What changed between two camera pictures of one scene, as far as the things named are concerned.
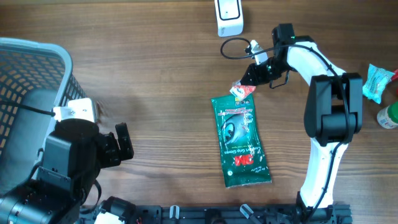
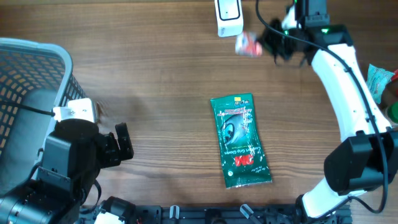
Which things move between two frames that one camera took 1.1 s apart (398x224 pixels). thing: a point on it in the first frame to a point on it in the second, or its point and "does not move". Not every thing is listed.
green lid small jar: (387, 117) does not move
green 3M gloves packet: (242, 143) does not move
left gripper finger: (126, 147) does not move
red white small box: (241, 91) to (247, 45)
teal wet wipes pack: (377, 79) does not move
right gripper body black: (267, 70) to (277, 43)
